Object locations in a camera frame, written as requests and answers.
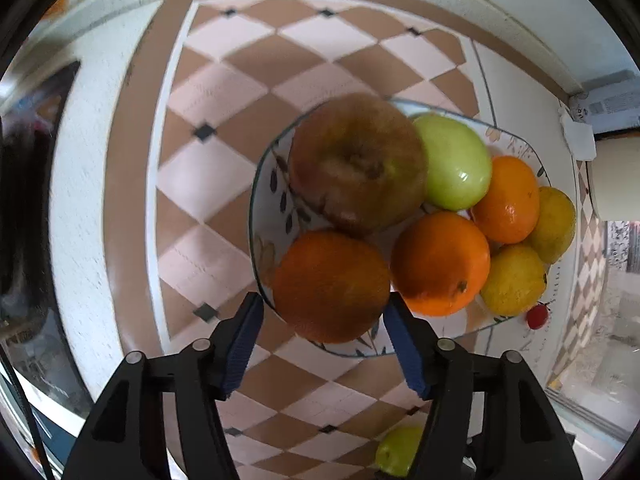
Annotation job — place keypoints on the reddish brown orange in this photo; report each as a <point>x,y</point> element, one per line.
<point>330,285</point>

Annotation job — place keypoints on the cream utensil holder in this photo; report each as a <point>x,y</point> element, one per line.
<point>617,175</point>

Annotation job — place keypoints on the red cherry tomato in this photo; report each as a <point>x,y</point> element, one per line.
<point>537,316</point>

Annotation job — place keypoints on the red-brown apple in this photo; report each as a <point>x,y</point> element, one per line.
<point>357,165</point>

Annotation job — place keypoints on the glass sliding door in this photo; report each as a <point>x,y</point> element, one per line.
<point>622,246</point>

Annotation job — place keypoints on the grey spray can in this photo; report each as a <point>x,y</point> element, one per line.
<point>607,105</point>

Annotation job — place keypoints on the floral oval plate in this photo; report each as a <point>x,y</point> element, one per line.
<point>280,195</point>

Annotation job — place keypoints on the round yellow citrus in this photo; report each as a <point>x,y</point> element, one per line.
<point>512,280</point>

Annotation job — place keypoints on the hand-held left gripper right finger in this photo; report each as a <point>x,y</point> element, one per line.
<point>407,350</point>

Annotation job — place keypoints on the checkered brown tablecloth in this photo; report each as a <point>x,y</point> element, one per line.
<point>215,110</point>

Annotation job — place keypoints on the yellow pear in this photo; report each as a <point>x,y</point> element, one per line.
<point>555,225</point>

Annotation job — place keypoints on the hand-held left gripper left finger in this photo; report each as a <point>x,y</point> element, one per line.
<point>245,345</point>

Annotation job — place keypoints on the green apple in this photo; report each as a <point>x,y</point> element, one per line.
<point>452,162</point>
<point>400,452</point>

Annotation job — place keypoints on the black glass gas stove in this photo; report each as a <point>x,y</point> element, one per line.
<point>25,200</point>

